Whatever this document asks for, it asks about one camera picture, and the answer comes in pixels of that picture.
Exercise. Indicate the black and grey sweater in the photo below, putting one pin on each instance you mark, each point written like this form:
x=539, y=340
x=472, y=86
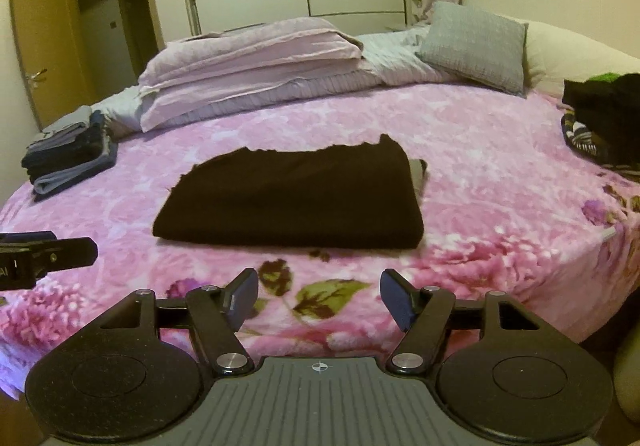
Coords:
x=295, y=196

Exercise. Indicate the folded pink quilt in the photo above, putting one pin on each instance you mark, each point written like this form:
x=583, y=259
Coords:
x=240, y=66

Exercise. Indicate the cream long pillow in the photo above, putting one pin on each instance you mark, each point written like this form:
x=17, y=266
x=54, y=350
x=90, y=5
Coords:
x=570, y=56

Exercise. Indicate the grey pillow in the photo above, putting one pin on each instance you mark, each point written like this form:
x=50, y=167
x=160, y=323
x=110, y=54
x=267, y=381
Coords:
x=475, y=46

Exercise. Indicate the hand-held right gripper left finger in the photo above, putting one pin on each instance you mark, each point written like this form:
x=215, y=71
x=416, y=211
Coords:
x=245, y=296

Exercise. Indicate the black garment pile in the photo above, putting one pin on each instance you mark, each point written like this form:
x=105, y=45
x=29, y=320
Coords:
x=607, y=101

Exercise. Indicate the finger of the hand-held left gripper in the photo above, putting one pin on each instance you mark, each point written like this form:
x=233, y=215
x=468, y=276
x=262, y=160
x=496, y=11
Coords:
x=75, y=251

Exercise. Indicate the stack of folded clothes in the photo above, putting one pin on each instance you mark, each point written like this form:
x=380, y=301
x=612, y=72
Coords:
x=70, y=151

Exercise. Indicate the green cloth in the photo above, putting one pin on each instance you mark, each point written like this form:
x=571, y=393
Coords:
x=606, y=76

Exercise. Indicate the yellow wooden door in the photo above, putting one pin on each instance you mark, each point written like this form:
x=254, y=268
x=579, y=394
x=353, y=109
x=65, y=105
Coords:
x=45, y=36

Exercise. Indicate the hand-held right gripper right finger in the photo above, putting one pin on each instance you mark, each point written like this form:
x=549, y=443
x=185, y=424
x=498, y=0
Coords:
x=395, y=301

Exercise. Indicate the pink floral blanket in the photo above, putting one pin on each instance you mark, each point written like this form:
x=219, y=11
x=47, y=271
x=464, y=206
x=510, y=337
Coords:
x=500, y=166

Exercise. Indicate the striped dark cloth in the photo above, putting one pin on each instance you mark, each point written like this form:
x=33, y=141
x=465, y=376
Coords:
x=582, y=139

